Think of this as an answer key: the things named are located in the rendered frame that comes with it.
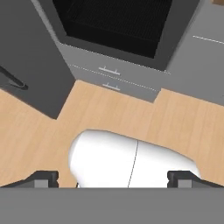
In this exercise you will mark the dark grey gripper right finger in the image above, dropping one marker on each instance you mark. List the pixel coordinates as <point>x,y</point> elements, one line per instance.
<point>180,178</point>

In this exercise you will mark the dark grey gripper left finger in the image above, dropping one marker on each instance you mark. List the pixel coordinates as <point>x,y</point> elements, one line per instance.
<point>43,178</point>

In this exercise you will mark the white rounded shell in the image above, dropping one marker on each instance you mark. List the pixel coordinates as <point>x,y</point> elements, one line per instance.
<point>116,160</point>

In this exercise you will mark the grey drawer front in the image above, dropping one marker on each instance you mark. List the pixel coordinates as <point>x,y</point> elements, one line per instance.
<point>134,89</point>
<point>87,59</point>

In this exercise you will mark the grey cupboard run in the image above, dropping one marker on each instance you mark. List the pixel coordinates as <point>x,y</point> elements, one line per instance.
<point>198,58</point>

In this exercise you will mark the dark grey appliance door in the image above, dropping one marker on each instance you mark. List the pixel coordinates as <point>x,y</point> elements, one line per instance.
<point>32,55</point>

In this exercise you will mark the dark grey built-in oven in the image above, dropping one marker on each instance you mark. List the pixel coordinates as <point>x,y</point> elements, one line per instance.
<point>116,23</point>

